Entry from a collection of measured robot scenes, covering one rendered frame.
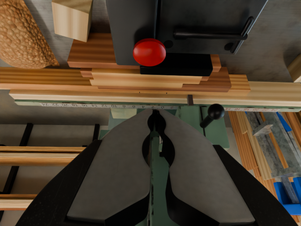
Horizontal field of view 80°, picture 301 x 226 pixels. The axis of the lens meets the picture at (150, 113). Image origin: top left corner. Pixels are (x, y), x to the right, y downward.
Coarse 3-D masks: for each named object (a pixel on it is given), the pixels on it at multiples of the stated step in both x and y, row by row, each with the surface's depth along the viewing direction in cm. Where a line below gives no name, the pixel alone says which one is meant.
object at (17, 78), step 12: (0, 72) 35; (12, 72) 35; (24, 72) 35; (36, 72) 35; (48, 72) 35; (60, 72) 35; (72, 72) 35; (0, 84) 34; (12, 84) 34; (24, 84) 34; (36, 84) 34; (48, 84) 34; (60, 84) 34; (72, 84) 34; (84, 84) 34; (240, 84) 36
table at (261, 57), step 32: (32, 0) 24; (96, 0) 24; (288, 0) 24; (96, 32) 28; (256, 32) 28; (288, 32) 28; (64, 64) 35; (224, 64) 34; (256, 64) 34; (288, 64) 34
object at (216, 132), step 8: (176, 112) 29; (184, 112) 28; (192, 112) 28; (200, 112) 28; (184, 120) 27; (192, 120) 27; (200, 120) 27; (216, 120) 27; (200, 128) 26; (208, 128) 26; (216, 128) 27; (224, 128) 27; (208, 136) 26; (216, 136) 26; (224, 136) 26; (216, 144) 25; (224, 144) 25
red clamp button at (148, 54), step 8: (144, 40) 15; (152, 40) 15; (136, 48) 16; (144, 48) 16; (152, 48) 16; (160, 48) 16; (136, 56) 16; (144, 56) 16; (152, 56) 16; (160, 56) 16; (144, 64) 17; (152, 64) 17
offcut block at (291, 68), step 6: (300, 54) 32; (294, 60) 33; (300, 60) 32; (288, 66) 35; (294, 66) 33; (300, 66) 32; (294, 72) 33; (300, 72) 32; (294, 78) 33; (300, 78) 33
